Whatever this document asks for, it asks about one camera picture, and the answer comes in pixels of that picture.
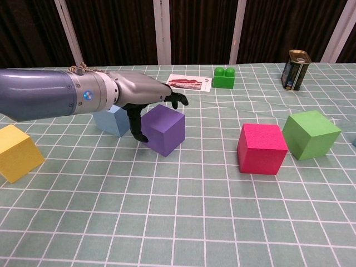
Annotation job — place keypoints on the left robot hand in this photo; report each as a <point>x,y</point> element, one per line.
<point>139,89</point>

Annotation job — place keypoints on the light blue foam cube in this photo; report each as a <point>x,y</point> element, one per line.
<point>111,122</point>

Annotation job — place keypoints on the purple foam cube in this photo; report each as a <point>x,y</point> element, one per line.
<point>167,130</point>

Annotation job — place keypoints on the white picture card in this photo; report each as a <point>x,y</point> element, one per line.
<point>194,83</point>

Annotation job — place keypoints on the dark pleated curtain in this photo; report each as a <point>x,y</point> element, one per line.
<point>116,27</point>

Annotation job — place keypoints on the green toy brick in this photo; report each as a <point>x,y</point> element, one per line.
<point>224,80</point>

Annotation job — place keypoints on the green checked tablecloth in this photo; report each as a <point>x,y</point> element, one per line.
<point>178,208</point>

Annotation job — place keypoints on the pink foam cube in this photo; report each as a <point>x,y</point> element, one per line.
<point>261,150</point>

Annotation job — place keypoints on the yellow foam cube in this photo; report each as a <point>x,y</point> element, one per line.
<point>16,155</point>

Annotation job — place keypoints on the green foam cube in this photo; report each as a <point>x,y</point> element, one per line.
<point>308,136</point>

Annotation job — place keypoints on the white metal frame post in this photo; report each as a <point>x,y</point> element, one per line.
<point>237,27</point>
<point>162,27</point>
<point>66,25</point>
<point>339,27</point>

